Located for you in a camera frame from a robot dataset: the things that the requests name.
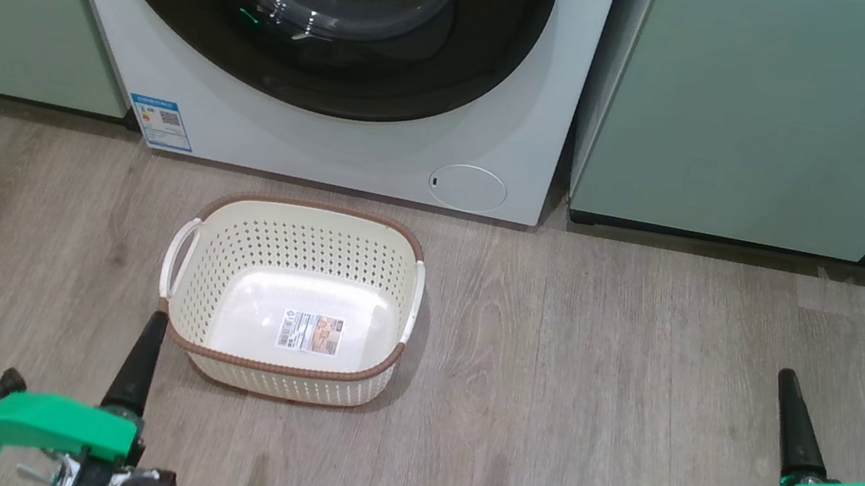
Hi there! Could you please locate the left gripper green-covered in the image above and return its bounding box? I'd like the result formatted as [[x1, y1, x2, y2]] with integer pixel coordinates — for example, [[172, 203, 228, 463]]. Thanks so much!
[[0, 288, 170, 486]]

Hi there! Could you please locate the round black glass washer door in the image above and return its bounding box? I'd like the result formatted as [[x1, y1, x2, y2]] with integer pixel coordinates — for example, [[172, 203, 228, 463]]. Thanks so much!
[[54, 0, 560, 148]]

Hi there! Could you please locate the white front-load washing machine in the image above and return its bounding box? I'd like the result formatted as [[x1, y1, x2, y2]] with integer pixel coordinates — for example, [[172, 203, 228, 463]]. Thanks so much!
[[9, 0, 620, 235]]

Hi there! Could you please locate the cream perforated laundry basket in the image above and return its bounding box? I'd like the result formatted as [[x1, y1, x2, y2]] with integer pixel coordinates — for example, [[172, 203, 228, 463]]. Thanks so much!
[[144, 182, 435, 420]]

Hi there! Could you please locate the paper label inside basket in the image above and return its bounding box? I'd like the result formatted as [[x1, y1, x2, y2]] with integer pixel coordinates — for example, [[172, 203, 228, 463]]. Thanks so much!
[[275, 307, 346, 358]]

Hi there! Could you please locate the blue energy label sticker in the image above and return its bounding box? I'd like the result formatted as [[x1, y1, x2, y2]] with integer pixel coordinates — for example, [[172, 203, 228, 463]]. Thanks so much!
[[123, 92, 199, 154]]

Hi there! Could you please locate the round white filter cover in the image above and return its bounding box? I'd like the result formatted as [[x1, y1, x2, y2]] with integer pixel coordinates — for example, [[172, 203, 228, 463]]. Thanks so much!
[[424, 159, 511, 219]]

